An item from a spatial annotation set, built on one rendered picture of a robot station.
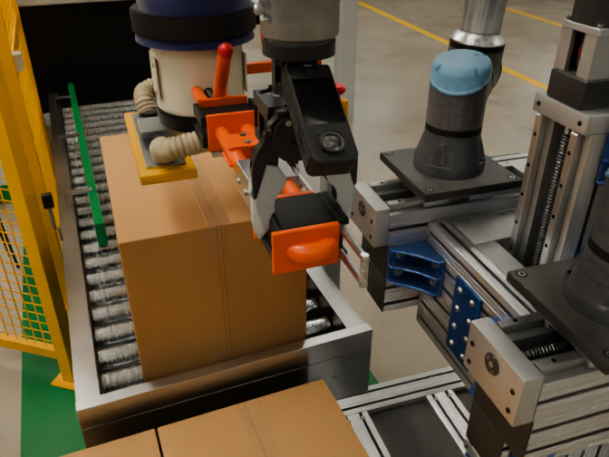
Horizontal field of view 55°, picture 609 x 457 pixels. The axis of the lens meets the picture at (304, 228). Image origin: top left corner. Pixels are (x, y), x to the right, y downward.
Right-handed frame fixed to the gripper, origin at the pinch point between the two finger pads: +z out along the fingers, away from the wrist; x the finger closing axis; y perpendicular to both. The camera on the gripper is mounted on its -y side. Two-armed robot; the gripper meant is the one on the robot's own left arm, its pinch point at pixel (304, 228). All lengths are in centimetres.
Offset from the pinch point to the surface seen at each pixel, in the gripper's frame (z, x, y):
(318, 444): 70, -12, 25
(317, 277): 65, -29, 76
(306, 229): -2.1, 1.0, -3.6
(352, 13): 47, -147, 338
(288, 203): -2.1, 1.1, 2.3
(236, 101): -1.8, -1.3, 39.0
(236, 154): -0.7, 3.0, 20.4
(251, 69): 0, -10, 64
